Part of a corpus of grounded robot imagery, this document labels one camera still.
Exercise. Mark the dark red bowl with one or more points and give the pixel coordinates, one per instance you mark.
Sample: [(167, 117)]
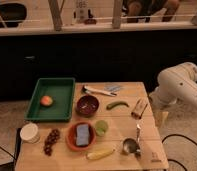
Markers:
[(87, 106)]

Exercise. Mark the white round container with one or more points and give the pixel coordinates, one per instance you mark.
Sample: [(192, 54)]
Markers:
[(30, 133)]

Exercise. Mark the green cup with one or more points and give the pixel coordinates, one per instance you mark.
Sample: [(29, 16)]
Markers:
[(101, 127)]

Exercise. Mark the orange peach fruit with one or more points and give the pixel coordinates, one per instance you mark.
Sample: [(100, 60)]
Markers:
[(46, 101)]

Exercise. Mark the seated person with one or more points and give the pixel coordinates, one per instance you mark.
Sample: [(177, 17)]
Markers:
[(143, 9)]

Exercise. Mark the wooden block holder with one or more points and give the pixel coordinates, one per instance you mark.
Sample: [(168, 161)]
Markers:
[(139, 109)]

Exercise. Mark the green pepper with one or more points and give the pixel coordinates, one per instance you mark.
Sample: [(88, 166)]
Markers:
[(115, 104)]

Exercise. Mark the yellow corn cob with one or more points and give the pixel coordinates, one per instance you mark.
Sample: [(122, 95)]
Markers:
[(98, 154)]

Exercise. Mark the metal measuring cup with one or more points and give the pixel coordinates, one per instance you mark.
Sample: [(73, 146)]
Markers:
[(132, 146)]

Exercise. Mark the green plastic tray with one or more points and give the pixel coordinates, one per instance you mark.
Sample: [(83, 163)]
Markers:
[(61, 90)]

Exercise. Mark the blue sponge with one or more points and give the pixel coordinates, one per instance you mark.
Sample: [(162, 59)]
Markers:
[(82, 135)]

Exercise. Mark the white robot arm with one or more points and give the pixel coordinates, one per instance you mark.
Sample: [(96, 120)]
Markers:
[(177, 82)]

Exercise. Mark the purple grape bunch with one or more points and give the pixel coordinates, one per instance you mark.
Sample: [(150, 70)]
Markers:
[(51, 139)]

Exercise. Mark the white bottle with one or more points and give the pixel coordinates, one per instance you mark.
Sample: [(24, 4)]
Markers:
[(81, 9)]

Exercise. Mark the orange plate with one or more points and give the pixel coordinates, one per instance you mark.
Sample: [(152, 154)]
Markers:
[(70, 137)]

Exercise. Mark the black chair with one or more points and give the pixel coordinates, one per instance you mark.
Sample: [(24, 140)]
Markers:
[(13, 14)]

